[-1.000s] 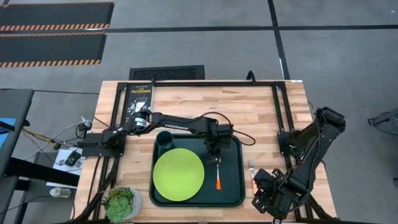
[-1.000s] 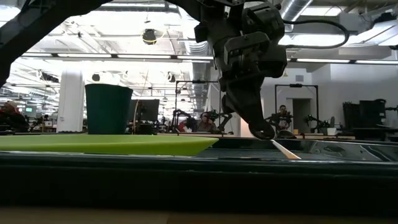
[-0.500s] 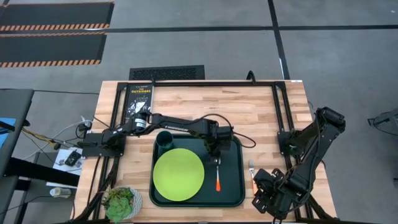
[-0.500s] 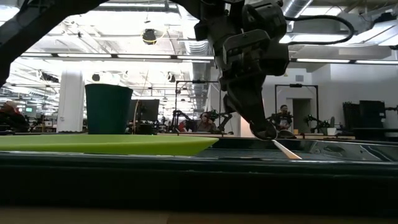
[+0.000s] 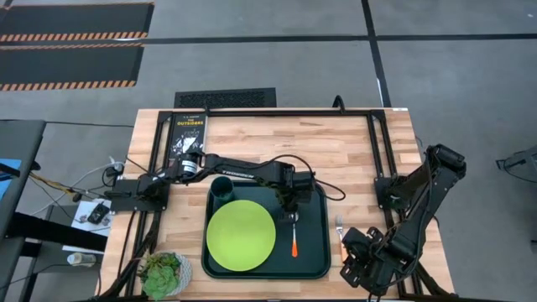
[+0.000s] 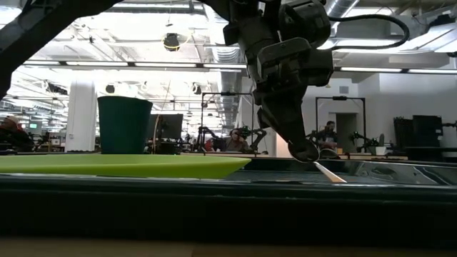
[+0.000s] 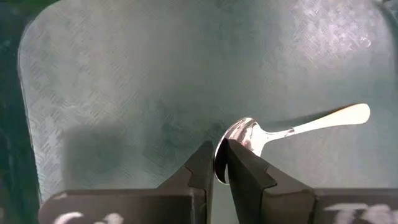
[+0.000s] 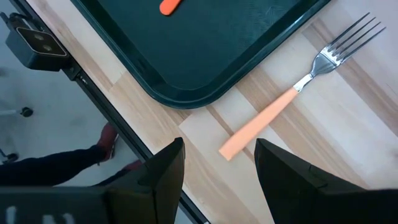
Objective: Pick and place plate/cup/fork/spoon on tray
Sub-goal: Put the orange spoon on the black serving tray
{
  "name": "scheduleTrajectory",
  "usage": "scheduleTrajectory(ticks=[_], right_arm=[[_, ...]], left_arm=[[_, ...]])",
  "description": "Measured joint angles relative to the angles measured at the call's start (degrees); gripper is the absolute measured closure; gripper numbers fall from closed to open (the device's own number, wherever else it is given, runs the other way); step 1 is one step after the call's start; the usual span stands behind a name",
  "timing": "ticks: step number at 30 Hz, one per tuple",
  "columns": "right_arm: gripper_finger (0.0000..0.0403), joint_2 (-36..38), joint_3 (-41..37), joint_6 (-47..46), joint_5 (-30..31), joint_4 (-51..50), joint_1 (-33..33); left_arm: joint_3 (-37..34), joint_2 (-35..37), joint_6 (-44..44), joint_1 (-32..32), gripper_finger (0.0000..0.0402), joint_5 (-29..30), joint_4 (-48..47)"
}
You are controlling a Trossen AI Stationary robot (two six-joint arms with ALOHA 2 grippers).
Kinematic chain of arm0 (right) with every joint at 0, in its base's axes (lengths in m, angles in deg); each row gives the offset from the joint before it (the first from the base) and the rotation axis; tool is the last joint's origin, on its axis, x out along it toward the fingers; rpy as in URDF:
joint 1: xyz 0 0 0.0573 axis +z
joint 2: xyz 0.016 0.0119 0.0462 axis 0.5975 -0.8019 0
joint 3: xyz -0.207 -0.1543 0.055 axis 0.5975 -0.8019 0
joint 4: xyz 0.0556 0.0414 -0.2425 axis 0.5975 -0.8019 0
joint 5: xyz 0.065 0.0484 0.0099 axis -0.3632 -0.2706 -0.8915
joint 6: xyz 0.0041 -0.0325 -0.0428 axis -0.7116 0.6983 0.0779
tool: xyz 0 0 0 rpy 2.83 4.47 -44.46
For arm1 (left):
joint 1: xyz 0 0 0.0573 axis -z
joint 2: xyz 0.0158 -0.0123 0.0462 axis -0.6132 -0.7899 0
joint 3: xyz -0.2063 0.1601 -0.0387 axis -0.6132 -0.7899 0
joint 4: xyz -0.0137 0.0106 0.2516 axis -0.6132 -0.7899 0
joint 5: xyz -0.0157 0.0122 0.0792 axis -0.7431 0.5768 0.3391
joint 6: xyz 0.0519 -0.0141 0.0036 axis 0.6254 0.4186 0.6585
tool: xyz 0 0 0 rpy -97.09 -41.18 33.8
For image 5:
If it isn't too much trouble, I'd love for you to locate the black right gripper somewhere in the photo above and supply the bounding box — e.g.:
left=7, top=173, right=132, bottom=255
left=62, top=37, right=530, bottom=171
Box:
left=339, top=227, right=396, bottom=295

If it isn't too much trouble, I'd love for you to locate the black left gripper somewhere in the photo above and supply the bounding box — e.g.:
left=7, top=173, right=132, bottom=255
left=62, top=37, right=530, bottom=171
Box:
left=275, top=169, right=317, bottom=222

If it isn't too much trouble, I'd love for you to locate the spoon with orange handle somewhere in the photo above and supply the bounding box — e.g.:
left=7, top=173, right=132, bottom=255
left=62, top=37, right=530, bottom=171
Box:
left=288, top=211, right=300, bottom=259

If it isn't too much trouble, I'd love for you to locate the lime green round plate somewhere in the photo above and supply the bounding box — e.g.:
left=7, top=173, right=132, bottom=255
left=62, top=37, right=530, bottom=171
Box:
left=205, top=199, right=278, bottom=273

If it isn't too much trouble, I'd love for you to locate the dark green plastic cup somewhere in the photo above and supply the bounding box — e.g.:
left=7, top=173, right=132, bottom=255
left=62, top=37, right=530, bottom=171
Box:
left=209, top=175, right=236, bottom=206

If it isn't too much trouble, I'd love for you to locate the dark green plastic tray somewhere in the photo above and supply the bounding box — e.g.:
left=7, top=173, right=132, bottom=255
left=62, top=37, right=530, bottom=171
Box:
left=201, top=180, right=332, bottom=281

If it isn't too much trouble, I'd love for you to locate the black paperback book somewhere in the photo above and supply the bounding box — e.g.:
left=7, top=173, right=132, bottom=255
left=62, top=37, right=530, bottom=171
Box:
left=167, top=112, right=209, bottom=169

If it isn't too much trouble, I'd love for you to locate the black floor vent grille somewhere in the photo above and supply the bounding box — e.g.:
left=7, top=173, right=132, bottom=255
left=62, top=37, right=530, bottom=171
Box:
left=173, top=86, right=279, bottom=110

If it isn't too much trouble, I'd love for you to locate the succulent plant in white pot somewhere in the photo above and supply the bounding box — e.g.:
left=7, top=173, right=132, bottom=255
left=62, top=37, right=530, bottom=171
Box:
left=137, top=250, right=194, bottom=302

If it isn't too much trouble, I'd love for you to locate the small black device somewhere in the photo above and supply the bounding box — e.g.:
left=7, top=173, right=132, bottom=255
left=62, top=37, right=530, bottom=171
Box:
left=86, top=202, right=112, bottom=226

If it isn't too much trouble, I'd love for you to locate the white paper sheet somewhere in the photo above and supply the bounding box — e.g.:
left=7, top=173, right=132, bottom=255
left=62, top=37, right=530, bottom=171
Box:
left=61, top=198, right=113, bottom=255

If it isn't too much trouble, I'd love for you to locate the clear plastic water bottle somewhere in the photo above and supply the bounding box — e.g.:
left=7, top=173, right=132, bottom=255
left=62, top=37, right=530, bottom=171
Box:
left=65, top=252, right=98, bottom=268

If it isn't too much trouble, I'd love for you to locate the black hazard striped floor mat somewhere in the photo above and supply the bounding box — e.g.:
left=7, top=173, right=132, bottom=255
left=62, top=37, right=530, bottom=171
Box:
left=0, top=1, right=156, bottom=44
left=0, top=43, right=146, bottom=93

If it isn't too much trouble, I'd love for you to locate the grey side desk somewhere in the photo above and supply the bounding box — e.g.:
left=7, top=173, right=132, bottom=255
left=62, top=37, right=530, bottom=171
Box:
left=0, top=118, right=48, bottom=253

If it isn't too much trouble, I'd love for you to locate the fork with orange handle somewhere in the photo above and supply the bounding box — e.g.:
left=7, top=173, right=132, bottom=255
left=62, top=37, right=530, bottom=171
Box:
left=334, top=214, right=350, bottom=263

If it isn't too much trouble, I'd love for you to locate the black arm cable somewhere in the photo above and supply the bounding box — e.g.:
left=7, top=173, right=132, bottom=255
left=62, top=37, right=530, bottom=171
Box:
left=250, top=153, right=347, bottom=203

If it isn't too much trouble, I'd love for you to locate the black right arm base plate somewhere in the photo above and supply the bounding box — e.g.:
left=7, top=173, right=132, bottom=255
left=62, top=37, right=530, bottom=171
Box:
left=373, top=175, right=404, bottom=211

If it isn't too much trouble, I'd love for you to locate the black metal table frame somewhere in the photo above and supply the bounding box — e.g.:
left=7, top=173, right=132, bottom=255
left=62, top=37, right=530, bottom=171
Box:
left=121, top=107, right=446, bottom=302

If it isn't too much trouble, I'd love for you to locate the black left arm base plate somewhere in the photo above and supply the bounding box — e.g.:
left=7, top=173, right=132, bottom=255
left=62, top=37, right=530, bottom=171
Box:
left=110, top=177, right=171, bottom=214

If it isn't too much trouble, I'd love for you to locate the white cable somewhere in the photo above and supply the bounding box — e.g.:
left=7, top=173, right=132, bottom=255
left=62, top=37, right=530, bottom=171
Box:
left=30, top=158, right=126, bottom=216

